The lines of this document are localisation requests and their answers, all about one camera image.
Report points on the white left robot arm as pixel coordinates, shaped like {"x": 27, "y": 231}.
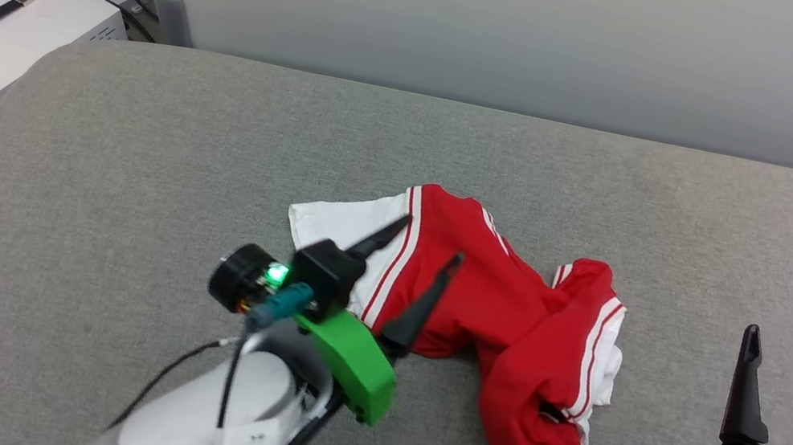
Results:
{"x": 191, "y": 415}

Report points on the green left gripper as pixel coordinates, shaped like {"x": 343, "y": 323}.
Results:
{"x": 355, "y": 362}

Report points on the red and white garment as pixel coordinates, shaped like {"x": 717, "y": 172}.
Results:
{"x": 510, "y": 316}

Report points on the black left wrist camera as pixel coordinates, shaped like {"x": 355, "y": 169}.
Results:
{"x": 322, "y": 275}

